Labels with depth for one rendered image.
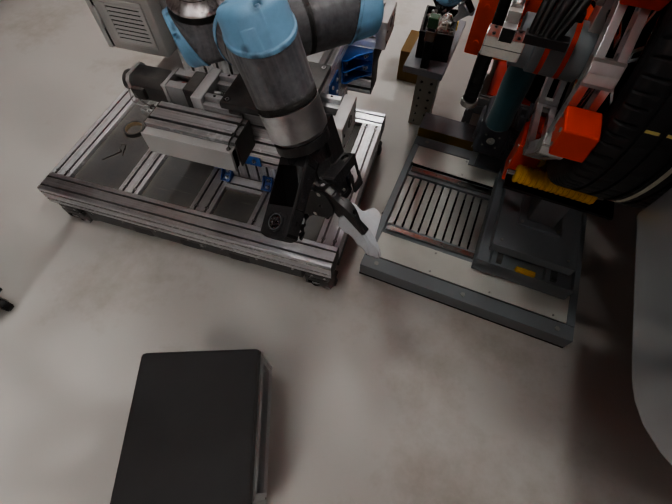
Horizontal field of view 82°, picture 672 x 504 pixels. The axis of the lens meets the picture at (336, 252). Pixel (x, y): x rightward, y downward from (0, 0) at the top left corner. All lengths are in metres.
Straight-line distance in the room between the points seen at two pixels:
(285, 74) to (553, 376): 1.47
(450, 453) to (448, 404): 0.16
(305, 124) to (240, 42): 0.10
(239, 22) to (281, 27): 0.04
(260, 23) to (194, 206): 1.26
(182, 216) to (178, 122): 0.54
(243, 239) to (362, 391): 0.71
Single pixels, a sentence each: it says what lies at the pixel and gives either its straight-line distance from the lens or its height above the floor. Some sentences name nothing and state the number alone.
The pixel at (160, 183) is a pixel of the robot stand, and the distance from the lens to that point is 1.79.
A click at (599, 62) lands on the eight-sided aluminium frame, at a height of 0.98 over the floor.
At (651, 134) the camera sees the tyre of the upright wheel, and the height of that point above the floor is 0.90.
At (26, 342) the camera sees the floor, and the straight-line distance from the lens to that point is 1.93.
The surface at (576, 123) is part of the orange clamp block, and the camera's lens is 1.00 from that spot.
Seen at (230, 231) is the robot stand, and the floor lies 0.23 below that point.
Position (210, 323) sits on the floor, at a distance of 1.62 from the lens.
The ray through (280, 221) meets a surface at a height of 1.06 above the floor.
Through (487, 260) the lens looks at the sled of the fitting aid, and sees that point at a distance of 1.61.
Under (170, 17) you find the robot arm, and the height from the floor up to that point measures 1.04.
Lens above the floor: 1.45
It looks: 60 degrees down
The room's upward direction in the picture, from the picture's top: straight up
